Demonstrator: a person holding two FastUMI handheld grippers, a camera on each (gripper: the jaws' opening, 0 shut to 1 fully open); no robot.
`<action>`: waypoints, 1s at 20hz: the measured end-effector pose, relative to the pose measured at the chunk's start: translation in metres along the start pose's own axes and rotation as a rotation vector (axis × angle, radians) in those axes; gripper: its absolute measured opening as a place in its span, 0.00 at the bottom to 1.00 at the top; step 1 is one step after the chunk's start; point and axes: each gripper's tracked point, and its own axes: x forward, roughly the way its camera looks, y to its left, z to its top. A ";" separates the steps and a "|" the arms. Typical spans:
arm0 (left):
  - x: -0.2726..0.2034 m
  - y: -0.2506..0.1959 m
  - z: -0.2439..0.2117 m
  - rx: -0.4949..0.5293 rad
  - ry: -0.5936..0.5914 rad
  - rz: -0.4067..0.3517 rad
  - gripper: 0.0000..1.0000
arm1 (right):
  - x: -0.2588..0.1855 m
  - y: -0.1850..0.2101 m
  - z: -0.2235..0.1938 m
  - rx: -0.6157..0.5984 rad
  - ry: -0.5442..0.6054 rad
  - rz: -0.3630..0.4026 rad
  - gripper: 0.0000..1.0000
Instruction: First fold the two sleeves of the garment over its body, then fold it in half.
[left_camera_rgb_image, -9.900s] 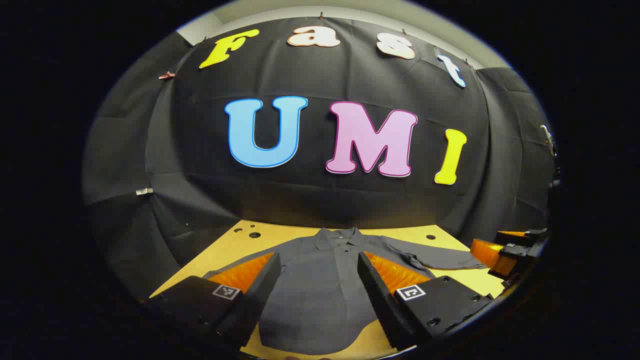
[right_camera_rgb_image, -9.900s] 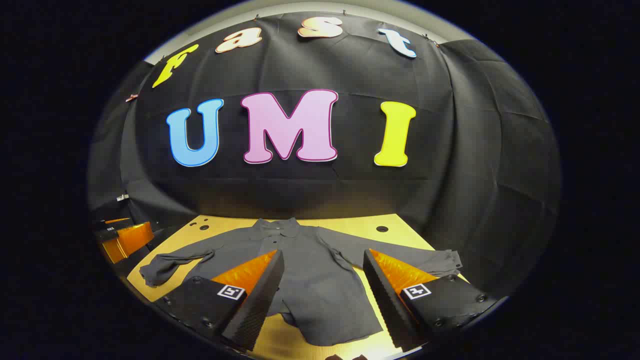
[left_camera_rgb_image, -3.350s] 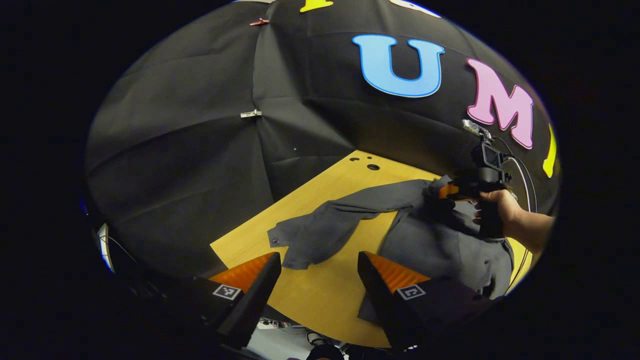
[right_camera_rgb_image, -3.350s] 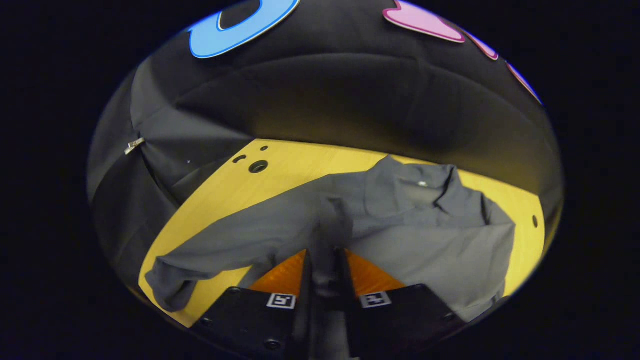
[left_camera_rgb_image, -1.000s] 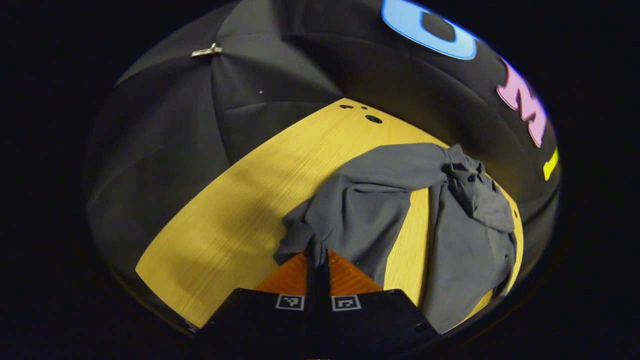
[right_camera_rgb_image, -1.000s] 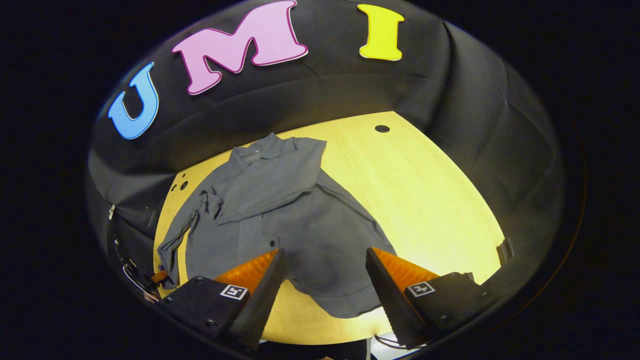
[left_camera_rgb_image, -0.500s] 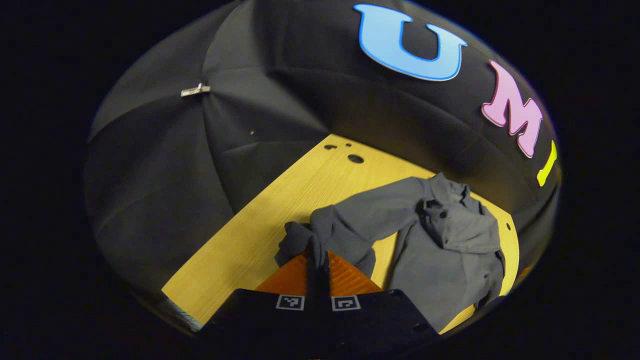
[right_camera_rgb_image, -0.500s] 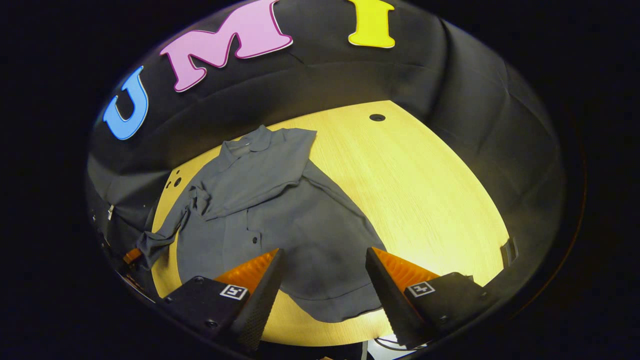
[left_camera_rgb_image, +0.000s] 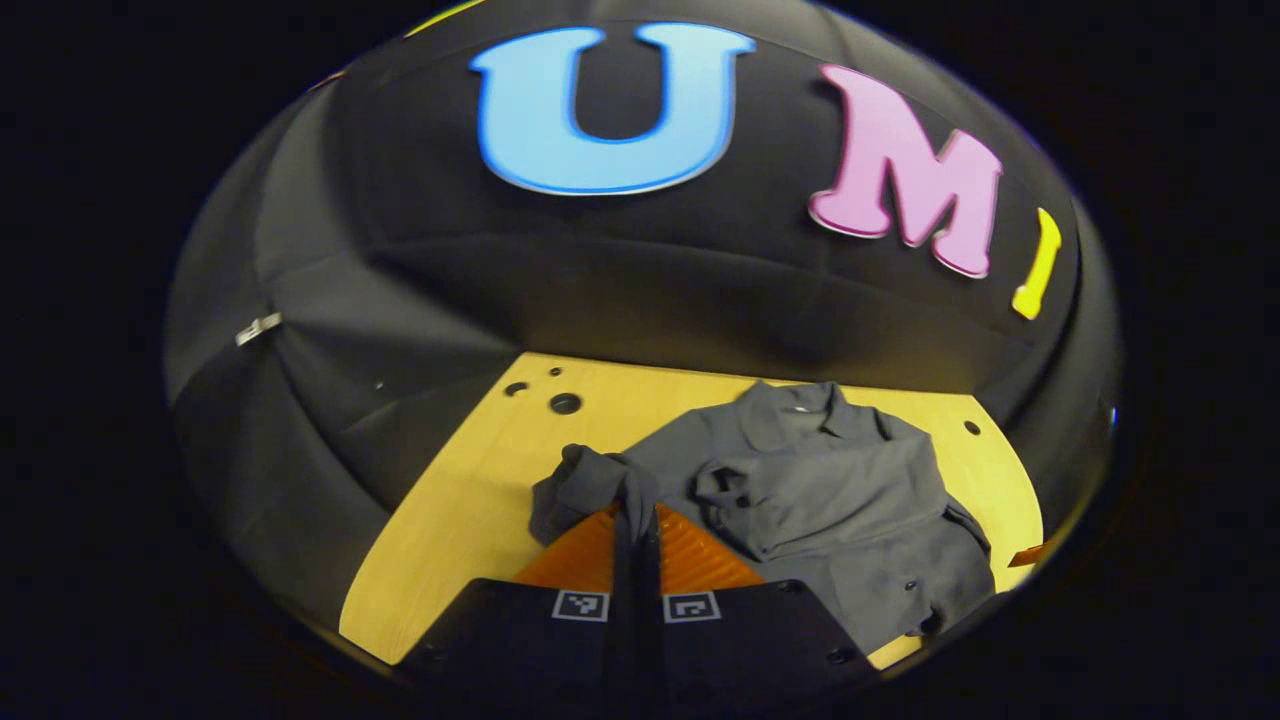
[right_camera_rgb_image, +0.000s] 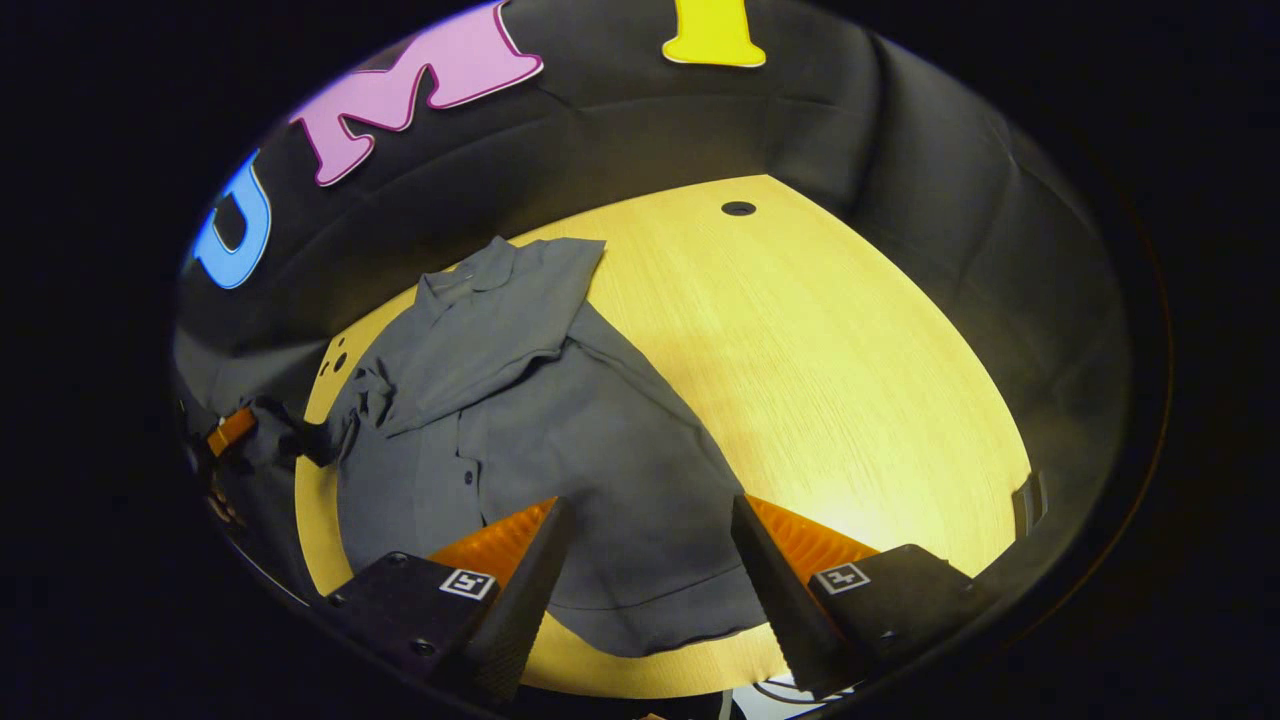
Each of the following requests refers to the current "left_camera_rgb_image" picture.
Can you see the black backdrop cloth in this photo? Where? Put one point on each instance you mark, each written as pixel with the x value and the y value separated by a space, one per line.
pixel 600 270

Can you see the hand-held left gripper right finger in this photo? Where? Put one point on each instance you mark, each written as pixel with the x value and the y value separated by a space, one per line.
pixel 650 640

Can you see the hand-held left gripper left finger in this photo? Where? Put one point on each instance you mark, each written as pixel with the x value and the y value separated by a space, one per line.
pixel 624 640

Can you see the grey button-up shirt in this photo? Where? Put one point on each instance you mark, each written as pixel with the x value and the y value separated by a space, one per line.
pixel 830 500

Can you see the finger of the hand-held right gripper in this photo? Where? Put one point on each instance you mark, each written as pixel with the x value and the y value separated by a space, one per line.
pixel 1028 553

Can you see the small copper clip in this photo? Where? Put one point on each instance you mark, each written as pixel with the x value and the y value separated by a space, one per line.
pixel 328 80

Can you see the small silver clip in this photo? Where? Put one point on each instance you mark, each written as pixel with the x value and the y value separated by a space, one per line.
pixel 258 328

